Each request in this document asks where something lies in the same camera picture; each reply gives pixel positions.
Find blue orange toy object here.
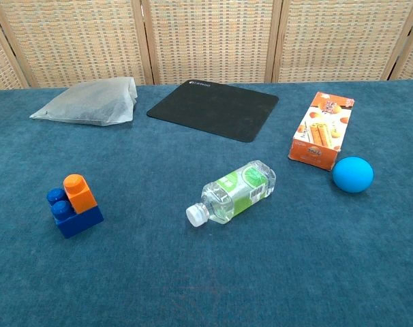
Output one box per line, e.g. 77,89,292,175
46,173,105,239

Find blue felt table cover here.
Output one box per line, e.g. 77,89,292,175
0,80,413,327

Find black mouse pad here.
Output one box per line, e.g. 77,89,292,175
146,80,280,144

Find clear plastic bag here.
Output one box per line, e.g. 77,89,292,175
29,76,139,127

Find blue ball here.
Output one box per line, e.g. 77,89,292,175
331,156,375,194

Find clear green-label water bottle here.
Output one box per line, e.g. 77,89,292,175
185,159,277,228

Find orange snack box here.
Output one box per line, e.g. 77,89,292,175
287,91,356,171

